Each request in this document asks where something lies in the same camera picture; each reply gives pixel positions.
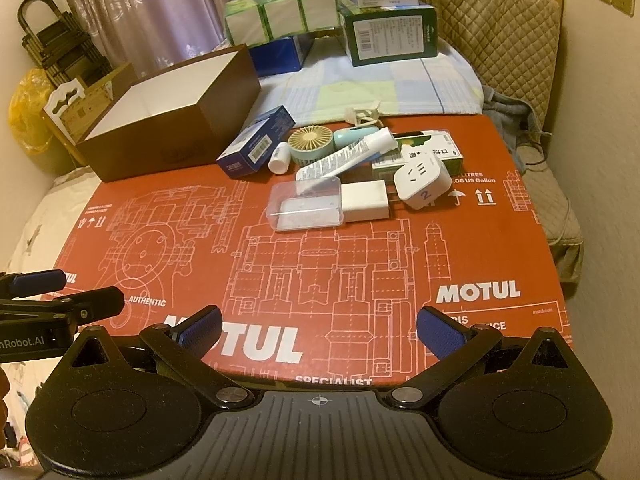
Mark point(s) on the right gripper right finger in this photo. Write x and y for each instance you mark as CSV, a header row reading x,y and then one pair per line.
x,y
458,350

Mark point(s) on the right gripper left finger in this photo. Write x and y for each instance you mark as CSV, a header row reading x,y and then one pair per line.
x,y
178,352

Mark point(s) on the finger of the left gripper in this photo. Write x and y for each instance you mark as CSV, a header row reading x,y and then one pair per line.
x,y
85,307
23,285

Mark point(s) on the white cube power socket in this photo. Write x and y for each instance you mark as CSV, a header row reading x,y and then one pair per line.
x,y
422,179

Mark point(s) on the white charger plug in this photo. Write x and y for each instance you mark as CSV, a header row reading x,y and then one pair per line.
x,y
365,201

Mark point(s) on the clear plastic case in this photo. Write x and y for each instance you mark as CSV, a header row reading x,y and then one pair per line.
x,y
305,205

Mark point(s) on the green white medicine box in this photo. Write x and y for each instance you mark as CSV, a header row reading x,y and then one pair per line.
x,y
414,144

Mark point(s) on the white pill bottle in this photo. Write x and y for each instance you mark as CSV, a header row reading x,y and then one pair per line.
x,y
280,159

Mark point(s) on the blue medicine box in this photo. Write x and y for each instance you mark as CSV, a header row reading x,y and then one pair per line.
x,y
253,146

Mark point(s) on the blue white tube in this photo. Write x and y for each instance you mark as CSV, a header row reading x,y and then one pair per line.
x,y
369,148

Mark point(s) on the mint handheld fan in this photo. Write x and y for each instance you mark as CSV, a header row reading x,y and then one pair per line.
x,y
312,143

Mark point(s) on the white hair claw clip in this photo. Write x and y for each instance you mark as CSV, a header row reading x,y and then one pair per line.
x,y
360,117

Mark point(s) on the white embroidered bed cover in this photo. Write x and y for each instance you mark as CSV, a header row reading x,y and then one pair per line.
x,y
41,241

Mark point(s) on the red Motul cardboard sheet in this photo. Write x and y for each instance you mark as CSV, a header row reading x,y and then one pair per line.
x,y
330,306

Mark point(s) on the yellow plastic bag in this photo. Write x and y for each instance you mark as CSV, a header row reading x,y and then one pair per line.
x,y
29,129

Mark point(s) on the brown cardboard box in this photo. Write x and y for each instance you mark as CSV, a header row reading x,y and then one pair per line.
x,y
72,108

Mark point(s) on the brown storage box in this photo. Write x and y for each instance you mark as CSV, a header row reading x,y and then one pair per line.
x,y
182,117

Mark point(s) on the grey cloth on chair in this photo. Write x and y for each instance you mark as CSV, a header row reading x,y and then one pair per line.
x,y
517,125

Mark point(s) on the black folding cart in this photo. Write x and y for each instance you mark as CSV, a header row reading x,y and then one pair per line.
x,y
63,49

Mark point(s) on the plaid blue green cloth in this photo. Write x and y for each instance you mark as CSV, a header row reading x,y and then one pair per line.
x,y
328,84

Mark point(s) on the quilted beige chair cover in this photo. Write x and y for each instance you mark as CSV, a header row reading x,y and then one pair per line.
x,y
511,44

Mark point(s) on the green white carton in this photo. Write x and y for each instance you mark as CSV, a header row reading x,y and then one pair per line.
x,y
379,34

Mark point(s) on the green tissue pack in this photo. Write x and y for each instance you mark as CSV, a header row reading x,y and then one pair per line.
x,y
257,22

